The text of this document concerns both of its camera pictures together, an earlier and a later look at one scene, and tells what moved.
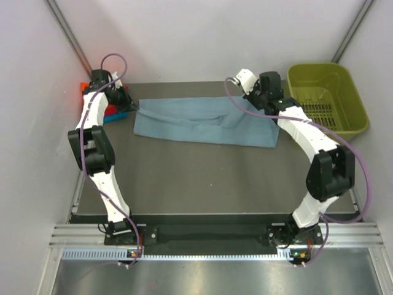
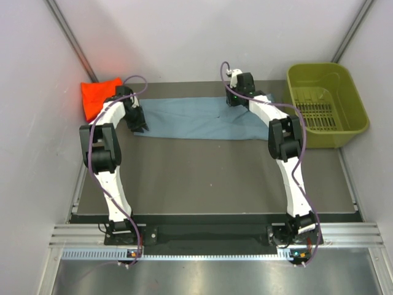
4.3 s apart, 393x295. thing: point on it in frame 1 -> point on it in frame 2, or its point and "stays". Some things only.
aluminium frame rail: [334, 235] stays
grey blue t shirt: [206, 120] stays
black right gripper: [249, 97] -> [228, 99]
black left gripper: [127, 103] -> [136, 126]
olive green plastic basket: [326, 96] stays
